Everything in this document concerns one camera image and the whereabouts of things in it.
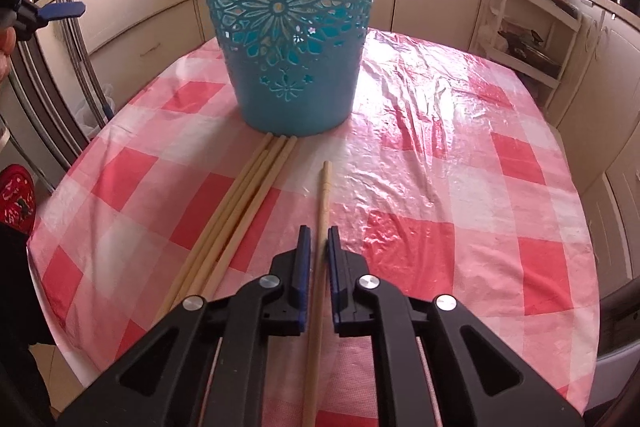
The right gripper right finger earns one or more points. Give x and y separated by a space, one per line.
435 362

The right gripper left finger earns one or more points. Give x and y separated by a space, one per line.
204 364

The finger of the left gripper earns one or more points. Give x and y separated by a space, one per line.
62 10

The single separate wooden chopstick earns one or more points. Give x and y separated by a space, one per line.
316 302

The teal perforated plastic basket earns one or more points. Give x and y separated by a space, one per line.
293 64

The cream kitchen cabinets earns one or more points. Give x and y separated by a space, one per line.
595 110

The person left hand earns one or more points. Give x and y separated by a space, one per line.
7 46

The blue broom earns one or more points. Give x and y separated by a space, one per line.
86 77

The red white checkered tablecloth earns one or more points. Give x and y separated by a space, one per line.
445 177

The white storage rack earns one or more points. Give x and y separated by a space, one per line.
534 38

